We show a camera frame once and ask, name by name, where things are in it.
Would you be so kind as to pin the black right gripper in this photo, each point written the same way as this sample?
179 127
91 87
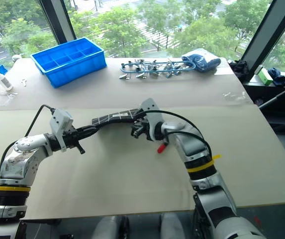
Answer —
144 130

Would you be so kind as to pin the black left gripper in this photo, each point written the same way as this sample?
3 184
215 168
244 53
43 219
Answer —
72 139

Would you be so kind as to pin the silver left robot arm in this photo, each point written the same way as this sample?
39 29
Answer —
20 161

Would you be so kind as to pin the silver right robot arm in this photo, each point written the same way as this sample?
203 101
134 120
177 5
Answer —
194 147

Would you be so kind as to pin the blue clip drying hanger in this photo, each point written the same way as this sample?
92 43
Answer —
154 71

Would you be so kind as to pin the blue compartment plastic bin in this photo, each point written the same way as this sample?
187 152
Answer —
82 65

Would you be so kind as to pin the small white plastic piece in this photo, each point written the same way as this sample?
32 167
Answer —
24 82

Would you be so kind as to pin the grey rounded shape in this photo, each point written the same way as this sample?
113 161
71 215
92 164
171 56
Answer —
107 227
170 227

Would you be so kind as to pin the blue cloth bag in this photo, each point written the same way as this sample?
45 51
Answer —
204 62

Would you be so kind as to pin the small blue object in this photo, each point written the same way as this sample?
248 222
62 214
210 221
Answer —
2 69

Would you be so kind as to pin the black cloth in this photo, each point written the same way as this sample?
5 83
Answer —
239 69

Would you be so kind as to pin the dark window pillar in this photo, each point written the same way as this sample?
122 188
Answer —
264 35
60 20

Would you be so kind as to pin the green and white box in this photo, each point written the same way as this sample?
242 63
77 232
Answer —
265 76

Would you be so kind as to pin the dark blue cloth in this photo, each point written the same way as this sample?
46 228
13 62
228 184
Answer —
279 77

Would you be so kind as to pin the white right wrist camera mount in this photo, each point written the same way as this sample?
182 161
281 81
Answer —
151 106

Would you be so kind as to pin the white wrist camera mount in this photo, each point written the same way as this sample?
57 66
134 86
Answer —
60 122
151 106

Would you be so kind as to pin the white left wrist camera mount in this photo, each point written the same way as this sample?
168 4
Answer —
60 122

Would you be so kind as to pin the grey chair frame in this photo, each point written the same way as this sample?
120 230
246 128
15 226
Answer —
280 97

